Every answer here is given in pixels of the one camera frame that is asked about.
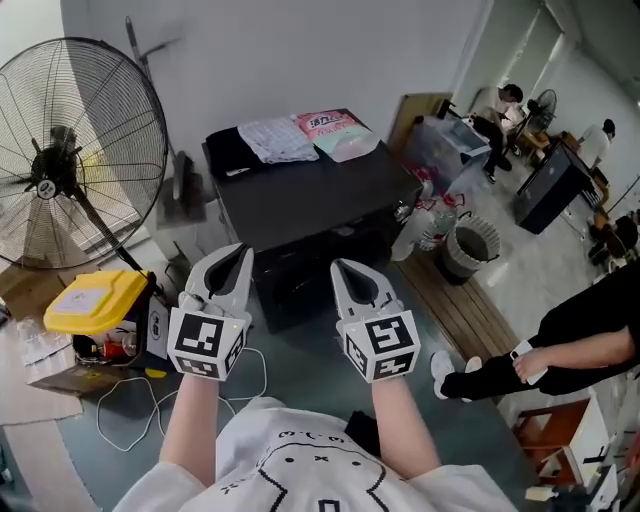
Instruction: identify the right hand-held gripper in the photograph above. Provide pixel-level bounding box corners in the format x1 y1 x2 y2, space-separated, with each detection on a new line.
329 258 421 385

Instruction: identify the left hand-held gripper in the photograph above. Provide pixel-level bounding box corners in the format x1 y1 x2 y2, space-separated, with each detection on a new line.
166 243 255 383

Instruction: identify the person's right forearm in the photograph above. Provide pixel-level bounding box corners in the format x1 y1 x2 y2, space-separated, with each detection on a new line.
369 377 444 479

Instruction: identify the person's left forearm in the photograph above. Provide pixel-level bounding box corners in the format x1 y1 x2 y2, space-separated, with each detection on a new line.
158 372 221 489

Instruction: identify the wooden slatted platform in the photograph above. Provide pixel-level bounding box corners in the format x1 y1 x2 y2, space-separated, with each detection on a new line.
394 252 524 381

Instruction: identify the black cabinet table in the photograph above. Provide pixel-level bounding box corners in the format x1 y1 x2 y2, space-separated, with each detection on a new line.
202 127 425 335

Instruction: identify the trash bin with white liner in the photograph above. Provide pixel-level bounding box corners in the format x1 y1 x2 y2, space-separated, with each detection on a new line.
439 212 502 286

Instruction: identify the yellow lidded bin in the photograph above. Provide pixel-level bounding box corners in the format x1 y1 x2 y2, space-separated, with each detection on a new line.
43 269 154 371

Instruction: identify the black folded cloth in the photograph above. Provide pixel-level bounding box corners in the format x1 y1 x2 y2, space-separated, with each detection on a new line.
205 127 261 179

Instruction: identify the black waist pouch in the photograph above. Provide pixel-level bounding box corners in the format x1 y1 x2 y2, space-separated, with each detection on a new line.
344 409 384 459

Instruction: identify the checked folded cloth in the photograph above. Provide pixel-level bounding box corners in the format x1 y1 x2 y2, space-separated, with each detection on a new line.
237 115 320 166

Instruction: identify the pink green plastic packet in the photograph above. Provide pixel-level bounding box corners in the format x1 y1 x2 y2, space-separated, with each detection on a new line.
292 108 380 164

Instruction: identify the clear plastic storage box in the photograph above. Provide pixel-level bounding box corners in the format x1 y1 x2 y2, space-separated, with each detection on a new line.
407 112 494 191

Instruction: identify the white phone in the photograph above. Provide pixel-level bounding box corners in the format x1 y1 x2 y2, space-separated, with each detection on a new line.
508 339 549 386

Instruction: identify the flat cardboard box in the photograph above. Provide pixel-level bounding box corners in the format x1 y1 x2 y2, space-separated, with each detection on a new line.
27 359 139 400

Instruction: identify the wooden board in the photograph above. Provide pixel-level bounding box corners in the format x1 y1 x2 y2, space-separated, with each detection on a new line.
387 92 454 156

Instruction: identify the person's white printed shirt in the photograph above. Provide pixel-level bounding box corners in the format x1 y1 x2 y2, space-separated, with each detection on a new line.
112 397 526 512

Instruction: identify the large cardboard box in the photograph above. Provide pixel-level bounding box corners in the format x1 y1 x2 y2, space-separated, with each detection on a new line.
0 264 81 321

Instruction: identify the large black standing fan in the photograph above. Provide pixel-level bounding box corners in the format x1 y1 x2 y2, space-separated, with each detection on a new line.
0 37 171 291

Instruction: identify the black cabinet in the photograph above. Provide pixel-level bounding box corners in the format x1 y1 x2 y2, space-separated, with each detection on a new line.
514 139 594 236

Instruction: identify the red-brown wooden chair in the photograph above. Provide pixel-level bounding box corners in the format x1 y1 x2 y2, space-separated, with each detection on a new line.
514 394 640 489

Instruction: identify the small black standing fan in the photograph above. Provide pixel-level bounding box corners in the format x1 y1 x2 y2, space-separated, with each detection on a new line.
524 88 559 146

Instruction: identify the grey long-handled dustpan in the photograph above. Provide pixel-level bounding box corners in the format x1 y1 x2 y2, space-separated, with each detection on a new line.
123 14 209 229

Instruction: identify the clear water bottle red handle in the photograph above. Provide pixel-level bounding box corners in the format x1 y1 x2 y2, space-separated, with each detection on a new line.
417 197 459 251
407 164 466 211

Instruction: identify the white cable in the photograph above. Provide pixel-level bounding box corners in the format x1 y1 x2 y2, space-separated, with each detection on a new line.
95 344 269 454

